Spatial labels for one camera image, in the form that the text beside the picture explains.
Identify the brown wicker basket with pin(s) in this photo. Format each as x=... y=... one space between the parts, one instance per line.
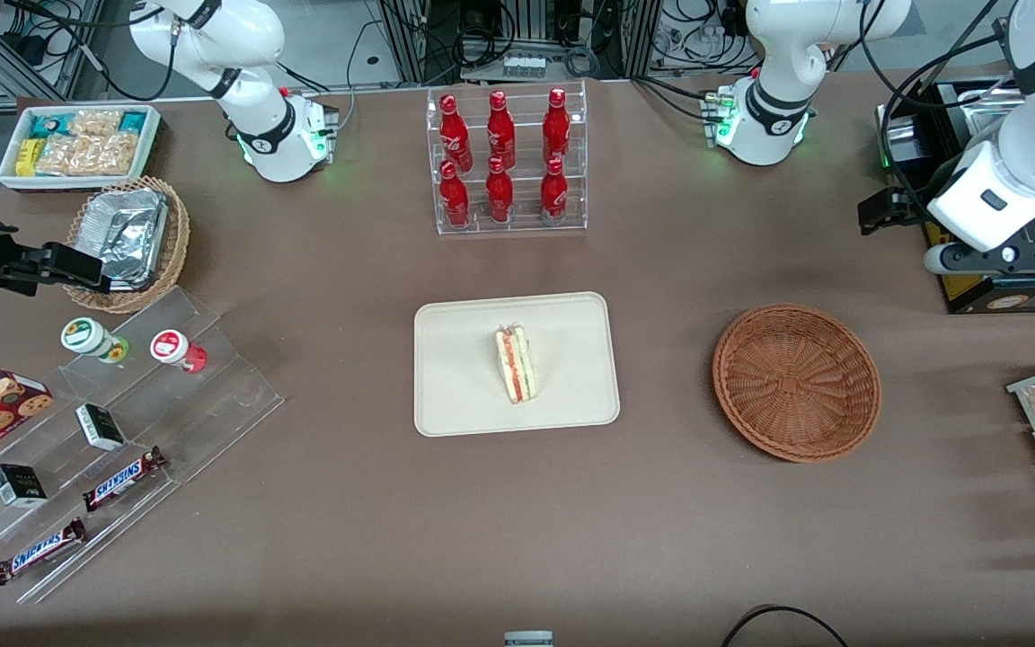
x=796 y=386

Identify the Snickers chocolate bar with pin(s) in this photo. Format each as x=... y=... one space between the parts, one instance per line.
x=39 y=551
x=122 y=479

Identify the light wicker basket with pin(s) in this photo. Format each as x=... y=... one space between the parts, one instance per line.
x=178 y=238

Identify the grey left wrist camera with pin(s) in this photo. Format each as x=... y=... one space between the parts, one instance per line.
x=942 y=260

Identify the yellow snack packet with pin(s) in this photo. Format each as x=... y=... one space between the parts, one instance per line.
x=27 y=157

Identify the large clear cracker bag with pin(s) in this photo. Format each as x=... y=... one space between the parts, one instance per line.
x=91 y=155

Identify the red strawberry yogurt cup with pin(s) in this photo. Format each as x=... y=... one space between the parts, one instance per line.
x=172 y=347

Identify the white power strip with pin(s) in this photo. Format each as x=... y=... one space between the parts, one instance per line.
x=525 y=66

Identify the small black carton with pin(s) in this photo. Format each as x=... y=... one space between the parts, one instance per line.
x=19 y=485
x=100 y=427

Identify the aluminium frame rack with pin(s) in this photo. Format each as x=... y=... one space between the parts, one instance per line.
x=405 y=40

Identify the steel tray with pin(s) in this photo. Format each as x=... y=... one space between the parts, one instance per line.
x=985 y=112

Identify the beige serving tray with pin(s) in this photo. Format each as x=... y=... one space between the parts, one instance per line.
x=464 y=377

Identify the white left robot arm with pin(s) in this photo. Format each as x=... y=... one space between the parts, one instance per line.
x=774 y=126

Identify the clear acrylic stepped shelf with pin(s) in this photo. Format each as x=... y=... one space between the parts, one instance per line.
x=212 y=404

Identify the white snack bin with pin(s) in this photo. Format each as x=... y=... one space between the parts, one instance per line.
x=7 y=175

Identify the triangular sandwich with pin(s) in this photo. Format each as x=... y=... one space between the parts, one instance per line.
x=517 y=368

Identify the red cola bottle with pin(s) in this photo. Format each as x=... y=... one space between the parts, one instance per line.
x=553 y=196
x=455 y=135
x=556 y=126
x=455 y=199
x=499 y=196
x=500 y=130

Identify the teal snack packet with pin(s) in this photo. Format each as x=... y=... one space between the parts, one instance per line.
x=134 y=120
x=46 y=124

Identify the green sunflower yogurt cup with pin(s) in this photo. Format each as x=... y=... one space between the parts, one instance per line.
x=86 y=336

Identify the aluminium foil tray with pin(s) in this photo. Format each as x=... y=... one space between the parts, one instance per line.
x=127 y=234

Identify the small grey device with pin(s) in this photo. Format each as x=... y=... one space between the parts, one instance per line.
x=528 y=640

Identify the small clear cracker bag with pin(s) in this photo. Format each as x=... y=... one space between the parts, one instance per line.
x=95 y=121

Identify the clear acrylic bottle rack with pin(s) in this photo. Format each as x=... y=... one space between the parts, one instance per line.
x=522 y=225

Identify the black sealing machine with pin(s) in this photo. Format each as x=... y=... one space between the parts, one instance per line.
x=913 y=148

